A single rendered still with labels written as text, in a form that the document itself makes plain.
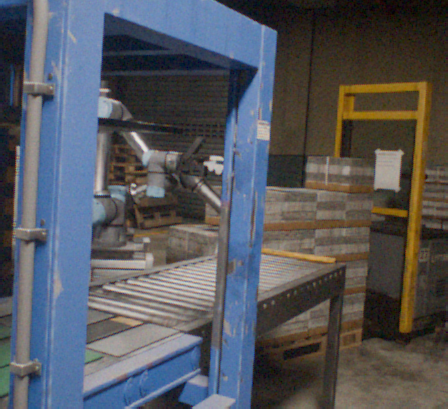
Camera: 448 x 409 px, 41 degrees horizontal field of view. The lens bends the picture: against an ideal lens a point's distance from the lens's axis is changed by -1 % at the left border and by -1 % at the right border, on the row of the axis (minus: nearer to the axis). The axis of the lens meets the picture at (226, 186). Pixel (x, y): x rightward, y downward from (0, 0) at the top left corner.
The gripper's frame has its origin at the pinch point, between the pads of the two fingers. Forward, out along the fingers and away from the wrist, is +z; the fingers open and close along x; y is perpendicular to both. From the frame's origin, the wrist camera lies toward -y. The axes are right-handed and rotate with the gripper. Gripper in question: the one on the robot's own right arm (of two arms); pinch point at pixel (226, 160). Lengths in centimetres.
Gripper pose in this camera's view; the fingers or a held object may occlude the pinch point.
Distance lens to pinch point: 242.1
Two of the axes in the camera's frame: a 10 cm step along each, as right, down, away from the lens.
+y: -1.1, 9.9, -0.8
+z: 9.6, 0.8, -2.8
